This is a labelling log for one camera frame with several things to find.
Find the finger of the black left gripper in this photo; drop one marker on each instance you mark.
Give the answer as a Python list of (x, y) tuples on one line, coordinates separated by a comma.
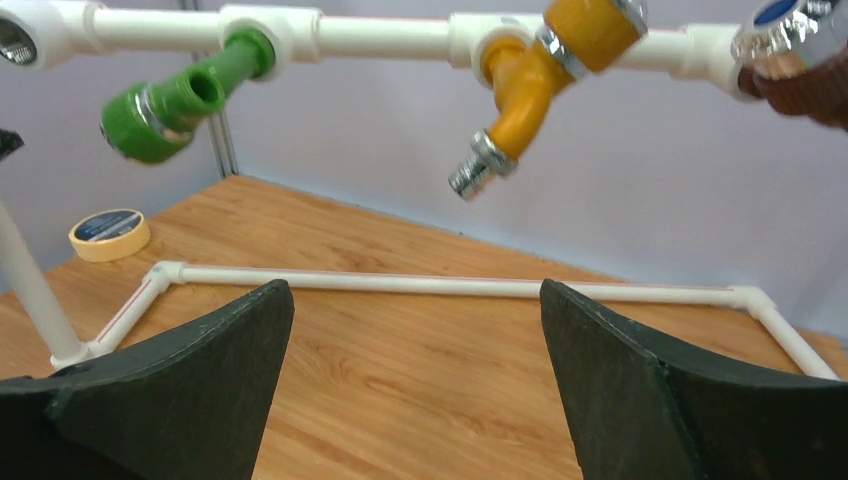
[(10, 142)]

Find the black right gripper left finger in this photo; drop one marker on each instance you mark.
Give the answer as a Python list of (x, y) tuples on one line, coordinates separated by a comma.
[(189, 403)]

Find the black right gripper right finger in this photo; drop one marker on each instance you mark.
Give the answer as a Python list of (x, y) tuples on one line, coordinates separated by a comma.
[(641, 404)]

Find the white PVC pipe frame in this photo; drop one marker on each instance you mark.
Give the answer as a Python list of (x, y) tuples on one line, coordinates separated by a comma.
[(37, 35)]

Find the green water faucet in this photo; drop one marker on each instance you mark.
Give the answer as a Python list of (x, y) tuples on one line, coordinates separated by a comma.
[(151, 122)]

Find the yellow water faucet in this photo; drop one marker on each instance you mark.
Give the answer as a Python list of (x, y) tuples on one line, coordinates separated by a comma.
[(576, 38)]

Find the brown water faucet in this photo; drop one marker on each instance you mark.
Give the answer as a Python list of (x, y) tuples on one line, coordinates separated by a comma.
[(793, 55)]

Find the masking tape roll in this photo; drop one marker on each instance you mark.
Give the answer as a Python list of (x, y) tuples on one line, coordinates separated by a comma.
[(110, 235)]

